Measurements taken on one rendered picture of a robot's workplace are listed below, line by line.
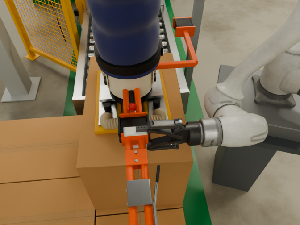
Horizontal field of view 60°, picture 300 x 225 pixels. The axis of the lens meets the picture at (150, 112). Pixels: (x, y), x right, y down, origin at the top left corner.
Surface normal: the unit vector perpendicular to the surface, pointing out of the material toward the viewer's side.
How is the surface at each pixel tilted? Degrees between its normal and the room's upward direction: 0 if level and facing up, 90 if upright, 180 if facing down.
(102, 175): 90
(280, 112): 2
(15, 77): 90
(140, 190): 0
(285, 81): 91
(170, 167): 90
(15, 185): 0
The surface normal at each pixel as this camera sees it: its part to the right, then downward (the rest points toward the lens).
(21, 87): 0.10, 0.76
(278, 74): -0.63, 0.61
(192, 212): 0.00, -0.64
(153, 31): 0.80, 0.24
